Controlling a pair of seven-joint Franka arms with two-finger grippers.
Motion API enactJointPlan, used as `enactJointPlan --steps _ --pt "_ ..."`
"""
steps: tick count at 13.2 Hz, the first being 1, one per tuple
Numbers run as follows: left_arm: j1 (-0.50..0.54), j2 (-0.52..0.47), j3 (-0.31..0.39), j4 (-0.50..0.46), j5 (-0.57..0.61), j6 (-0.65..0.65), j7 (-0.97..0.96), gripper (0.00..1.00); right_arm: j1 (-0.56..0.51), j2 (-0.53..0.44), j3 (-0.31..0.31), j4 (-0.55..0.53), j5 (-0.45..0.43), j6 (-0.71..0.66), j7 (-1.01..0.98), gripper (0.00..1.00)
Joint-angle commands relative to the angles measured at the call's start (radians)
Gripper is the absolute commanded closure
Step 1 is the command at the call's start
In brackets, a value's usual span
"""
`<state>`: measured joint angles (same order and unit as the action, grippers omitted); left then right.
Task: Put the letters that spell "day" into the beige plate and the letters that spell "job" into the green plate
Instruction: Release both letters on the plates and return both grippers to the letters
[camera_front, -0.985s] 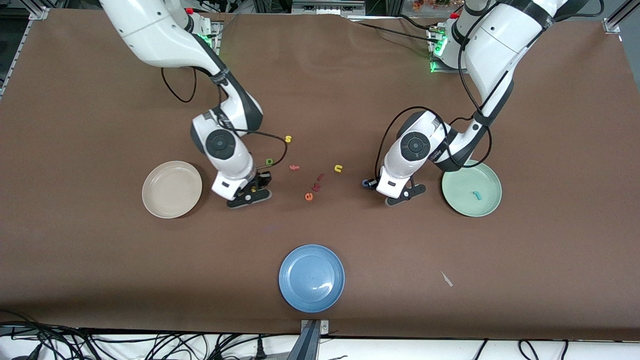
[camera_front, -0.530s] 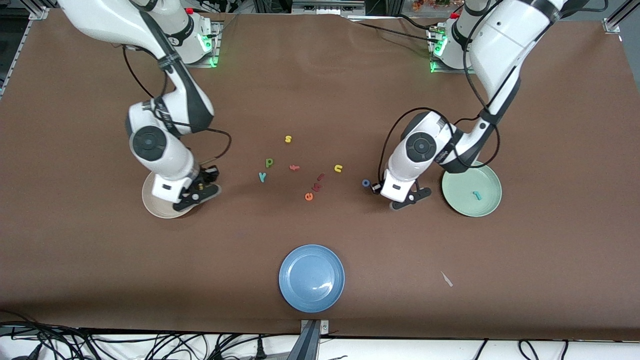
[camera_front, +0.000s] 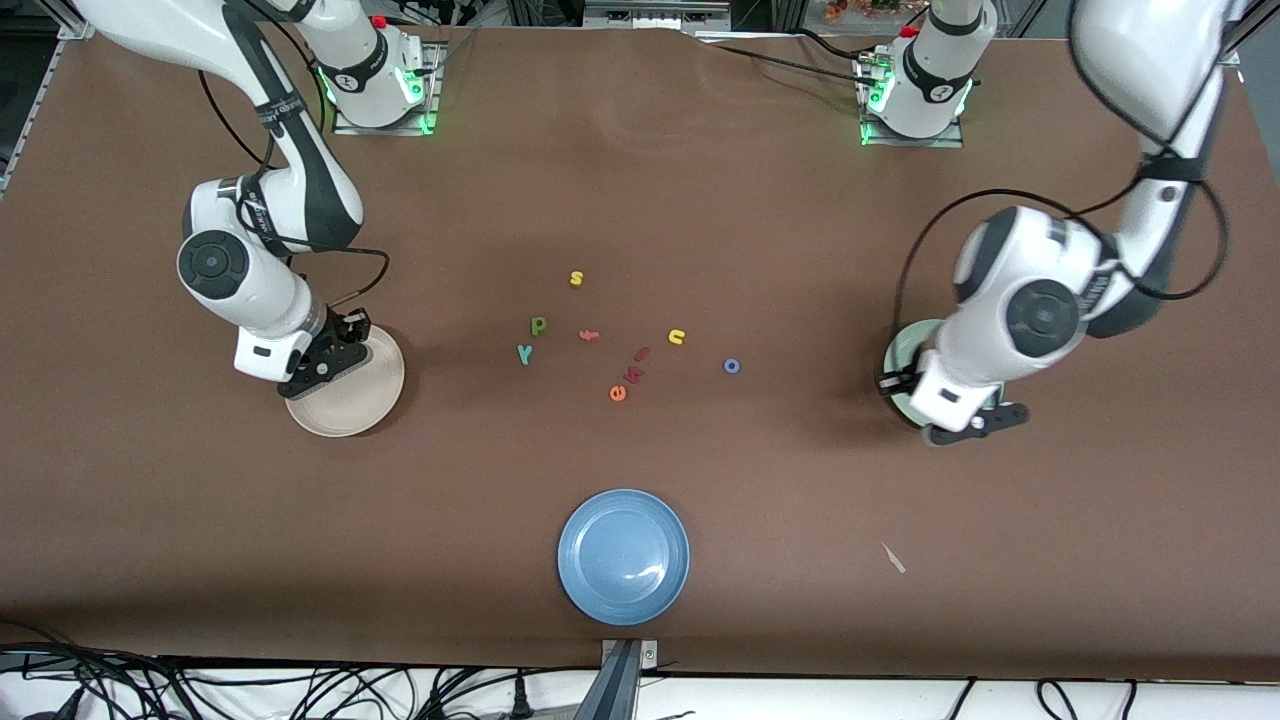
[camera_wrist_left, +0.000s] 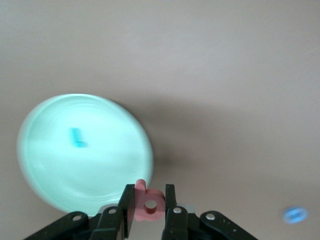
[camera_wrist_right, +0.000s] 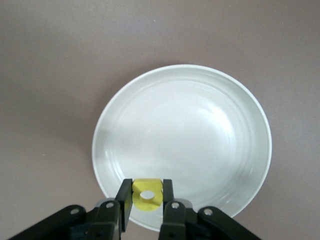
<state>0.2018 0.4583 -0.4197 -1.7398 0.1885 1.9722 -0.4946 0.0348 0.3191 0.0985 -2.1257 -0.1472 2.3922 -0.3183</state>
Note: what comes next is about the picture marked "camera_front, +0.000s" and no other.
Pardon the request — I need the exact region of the black mount pole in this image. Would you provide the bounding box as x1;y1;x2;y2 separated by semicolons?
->
573;640;643;720

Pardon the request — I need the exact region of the black tangled cable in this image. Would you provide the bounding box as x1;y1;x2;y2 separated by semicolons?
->
0;618;601;720

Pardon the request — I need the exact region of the brown table cover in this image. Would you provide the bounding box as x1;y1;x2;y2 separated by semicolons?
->
0;18;1280;683

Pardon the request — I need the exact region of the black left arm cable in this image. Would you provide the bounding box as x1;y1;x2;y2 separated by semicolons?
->
880;0;1233;401

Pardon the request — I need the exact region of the silver table edge rail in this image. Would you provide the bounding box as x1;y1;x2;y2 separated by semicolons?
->
0;38;63;196

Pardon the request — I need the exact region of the beige plate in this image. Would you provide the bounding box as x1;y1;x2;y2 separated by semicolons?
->
285;322;406;438

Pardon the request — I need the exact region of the black cable on table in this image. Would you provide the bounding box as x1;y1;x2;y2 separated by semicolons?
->
700;28;886;91

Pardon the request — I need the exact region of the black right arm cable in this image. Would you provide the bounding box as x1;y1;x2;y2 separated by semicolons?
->
198;0;391;311

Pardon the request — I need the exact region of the silver clamp bracket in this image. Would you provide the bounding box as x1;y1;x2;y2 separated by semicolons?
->
600;638;660;673

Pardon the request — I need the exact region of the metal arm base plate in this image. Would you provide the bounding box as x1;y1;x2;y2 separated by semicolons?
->
858;55;967;150
330;42;443;138

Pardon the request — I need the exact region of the green plate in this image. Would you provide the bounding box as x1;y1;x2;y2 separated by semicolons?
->
882;318;951;429

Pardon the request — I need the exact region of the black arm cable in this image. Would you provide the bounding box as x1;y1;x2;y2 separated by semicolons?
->
198;0;391;311
880;0;1233;401

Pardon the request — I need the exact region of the blue plate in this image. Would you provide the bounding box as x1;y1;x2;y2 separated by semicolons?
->
557;488;691;627

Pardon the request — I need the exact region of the grey metal box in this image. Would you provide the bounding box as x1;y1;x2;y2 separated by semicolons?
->
583;0;733;31

